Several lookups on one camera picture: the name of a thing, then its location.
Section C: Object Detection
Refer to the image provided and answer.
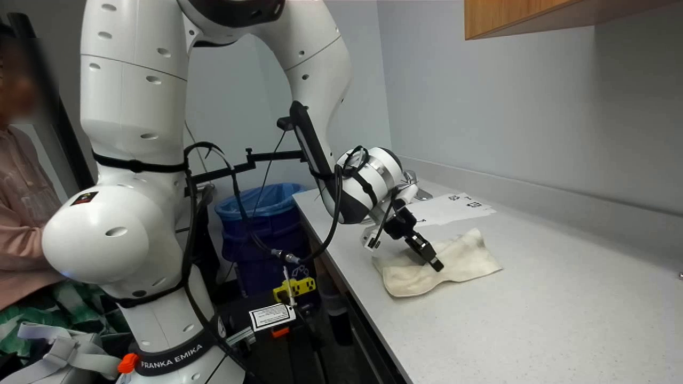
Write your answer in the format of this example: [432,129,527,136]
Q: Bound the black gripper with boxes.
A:
[383,203,446,275]

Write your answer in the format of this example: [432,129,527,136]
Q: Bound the stained white towel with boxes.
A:
[372,226,504,301]

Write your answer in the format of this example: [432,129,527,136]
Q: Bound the dark counter base cabinet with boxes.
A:
[302,211,414,384]

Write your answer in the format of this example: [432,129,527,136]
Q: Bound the white printed paper sheets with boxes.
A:
[408,189,497,229]

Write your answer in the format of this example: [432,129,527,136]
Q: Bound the yellow black clamp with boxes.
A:
[271,264,319,308]

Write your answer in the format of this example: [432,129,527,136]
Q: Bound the blue trash bin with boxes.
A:
[214,180,320,304]

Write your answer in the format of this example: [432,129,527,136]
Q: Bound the white label tag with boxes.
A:
[246,302,300,334]

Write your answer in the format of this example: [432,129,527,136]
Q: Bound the orange round button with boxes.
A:
[115,352,142,377]

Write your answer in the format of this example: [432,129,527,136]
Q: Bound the green plaid fabric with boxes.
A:
[0,278,135,357]

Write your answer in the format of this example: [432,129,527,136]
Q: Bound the person in pink top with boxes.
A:
[0,37,70,312]

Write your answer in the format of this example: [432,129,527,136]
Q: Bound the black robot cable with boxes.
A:
[180,138,346,357]

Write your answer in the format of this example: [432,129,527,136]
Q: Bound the wooden wall cabinet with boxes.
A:
[463,0,683,43]

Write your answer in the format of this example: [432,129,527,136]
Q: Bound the grey white strap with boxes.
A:
[0,322,124,384]

